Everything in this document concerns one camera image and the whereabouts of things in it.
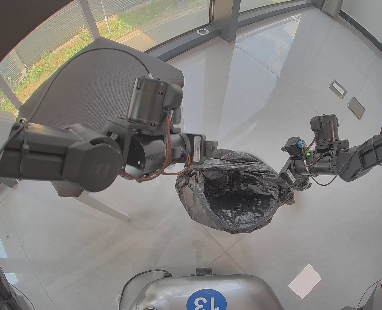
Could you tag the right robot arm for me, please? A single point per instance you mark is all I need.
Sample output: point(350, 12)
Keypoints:
point(359, 158)

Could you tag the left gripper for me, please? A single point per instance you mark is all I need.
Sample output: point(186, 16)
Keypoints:
point(196, 149)

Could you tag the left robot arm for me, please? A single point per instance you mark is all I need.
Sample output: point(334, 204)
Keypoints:
point(49, 150)

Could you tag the dark grey fabric chair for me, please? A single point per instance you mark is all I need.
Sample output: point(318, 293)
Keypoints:
point(91, 76)

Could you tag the window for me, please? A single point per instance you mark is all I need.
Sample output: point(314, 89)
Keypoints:
point(223, 5)

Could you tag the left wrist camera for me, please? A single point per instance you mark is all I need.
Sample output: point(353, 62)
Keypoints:
point(177, 118)

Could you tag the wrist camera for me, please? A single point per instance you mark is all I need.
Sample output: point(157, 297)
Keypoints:
point(291, 147)
point(177, 118)

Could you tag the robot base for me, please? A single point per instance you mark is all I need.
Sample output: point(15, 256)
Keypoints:
point(210, 289)

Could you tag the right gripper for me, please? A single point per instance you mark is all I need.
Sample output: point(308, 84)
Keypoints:
point(296, 170)

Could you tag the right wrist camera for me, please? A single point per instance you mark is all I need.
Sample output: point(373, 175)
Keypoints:
point(291, 147)

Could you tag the black plastic bag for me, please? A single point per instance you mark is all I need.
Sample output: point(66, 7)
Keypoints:
point(239, 202)

